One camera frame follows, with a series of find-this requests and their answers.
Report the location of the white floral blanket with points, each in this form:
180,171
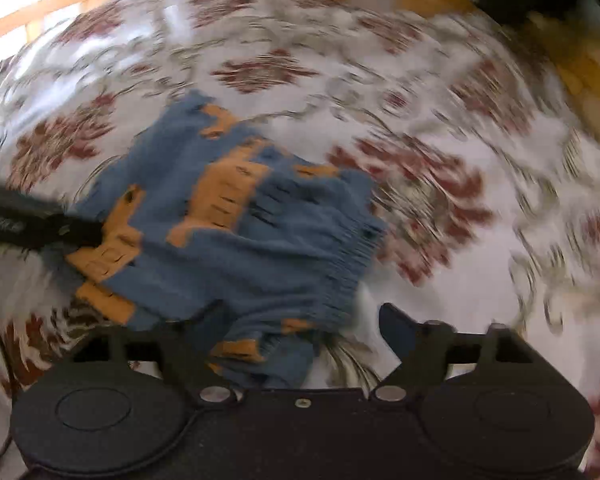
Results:
480,260

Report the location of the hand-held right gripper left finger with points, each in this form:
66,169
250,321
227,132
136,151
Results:
180,345

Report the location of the blue and orange pants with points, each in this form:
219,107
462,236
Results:
290,240

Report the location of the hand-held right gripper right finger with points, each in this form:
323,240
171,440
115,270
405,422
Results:
396,332

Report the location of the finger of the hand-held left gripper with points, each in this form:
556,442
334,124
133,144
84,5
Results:
80,232

